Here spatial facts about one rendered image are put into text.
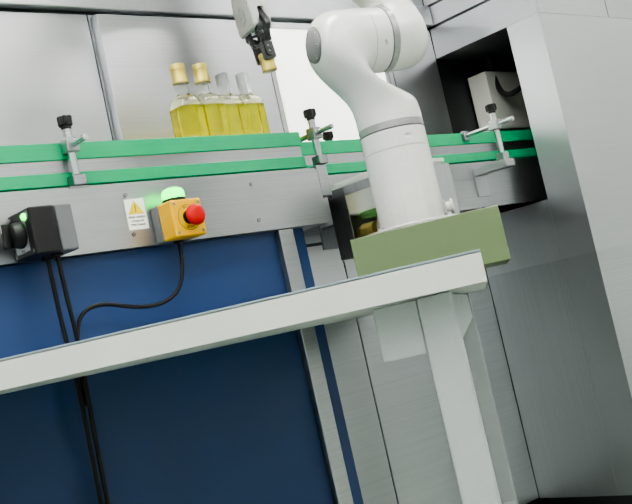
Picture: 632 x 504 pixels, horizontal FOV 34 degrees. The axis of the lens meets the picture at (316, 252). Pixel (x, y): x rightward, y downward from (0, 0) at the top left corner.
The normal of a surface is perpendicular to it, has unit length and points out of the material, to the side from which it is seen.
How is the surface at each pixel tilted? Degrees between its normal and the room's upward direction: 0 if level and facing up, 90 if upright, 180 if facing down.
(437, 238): 90
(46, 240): 90
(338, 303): 90
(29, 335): 90
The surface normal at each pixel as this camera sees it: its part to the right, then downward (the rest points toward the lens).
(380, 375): 0.65, -0.20
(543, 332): -0.73, 0.11
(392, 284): -0.16, -0.04
